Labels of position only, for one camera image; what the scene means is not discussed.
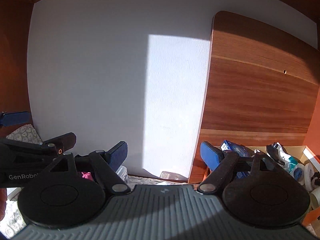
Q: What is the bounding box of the white pill bag teal label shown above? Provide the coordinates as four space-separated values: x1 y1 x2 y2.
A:
273 142 298 173

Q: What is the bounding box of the orange cardboard storage box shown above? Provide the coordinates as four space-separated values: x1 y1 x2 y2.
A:
248 142 319 228

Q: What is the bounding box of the clear plastic blister pack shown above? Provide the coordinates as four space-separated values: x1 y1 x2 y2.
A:
160 171 188 181

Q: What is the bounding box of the pink drawstring pouch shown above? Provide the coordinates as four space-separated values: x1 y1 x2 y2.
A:
82 172 93 181

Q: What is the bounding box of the white tape roll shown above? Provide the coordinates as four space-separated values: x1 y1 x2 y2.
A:
290 163 305 183
304 163 319 192

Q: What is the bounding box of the leaf pattern cloth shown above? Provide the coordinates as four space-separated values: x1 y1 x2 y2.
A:
6 124 43 145

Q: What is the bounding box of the clear plastic container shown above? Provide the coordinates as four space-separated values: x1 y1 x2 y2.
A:
116 165 128 184

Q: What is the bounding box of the black earpiece device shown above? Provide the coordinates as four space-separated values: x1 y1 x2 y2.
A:
266 143 285 166

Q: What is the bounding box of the wooden shelf cabinet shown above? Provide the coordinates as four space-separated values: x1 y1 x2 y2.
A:
187 10 320 184

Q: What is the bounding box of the blue patterned box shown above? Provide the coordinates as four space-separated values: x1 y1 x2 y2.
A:
220 140 251 179

